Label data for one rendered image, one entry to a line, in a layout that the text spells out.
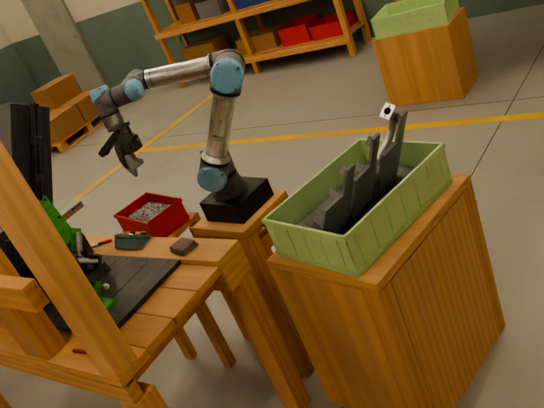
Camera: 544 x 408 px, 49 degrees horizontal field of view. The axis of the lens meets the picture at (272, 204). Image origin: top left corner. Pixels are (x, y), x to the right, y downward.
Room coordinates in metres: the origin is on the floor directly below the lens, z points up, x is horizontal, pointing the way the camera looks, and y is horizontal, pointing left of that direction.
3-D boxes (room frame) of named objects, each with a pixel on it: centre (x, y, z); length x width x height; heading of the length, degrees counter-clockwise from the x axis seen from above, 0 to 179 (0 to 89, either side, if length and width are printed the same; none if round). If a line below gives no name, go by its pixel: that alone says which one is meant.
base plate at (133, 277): (2.25, 0.96, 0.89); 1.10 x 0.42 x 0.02; 48
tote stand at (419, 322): (1.97, -0.32, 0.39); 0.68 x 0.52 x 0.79; 128
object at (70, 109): (8.69, 2.28, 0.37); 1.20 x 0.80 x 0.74; 144
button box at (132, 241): (2.35, 0.62, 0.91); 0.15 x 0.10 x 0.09; 48
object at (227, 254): (2.46, 0.77, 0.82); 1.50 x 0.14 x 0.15; 48
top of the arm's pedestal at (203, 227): (2.36, 0.14, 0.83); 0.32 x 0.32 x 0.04; 43
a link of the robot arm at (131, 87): (2.27, 0.33, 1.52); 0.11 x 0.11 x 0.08; 77
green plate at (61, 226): (2.25, 0.86, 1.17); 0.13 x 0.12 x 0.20; 48
